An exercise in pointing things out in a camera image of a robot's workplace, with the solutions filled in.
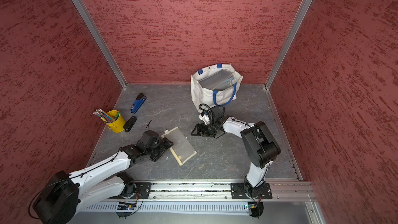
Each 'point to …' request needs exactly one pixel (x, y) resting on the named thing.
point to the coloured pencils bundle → (103, 115)
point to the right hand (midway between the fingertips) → (197, 137)
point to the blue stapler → (140, 100)
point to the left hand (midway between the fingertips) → (169, 151)
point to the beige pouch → (182, 149)
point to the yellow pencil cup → (118, 124)
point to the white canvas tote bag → (215, 85)
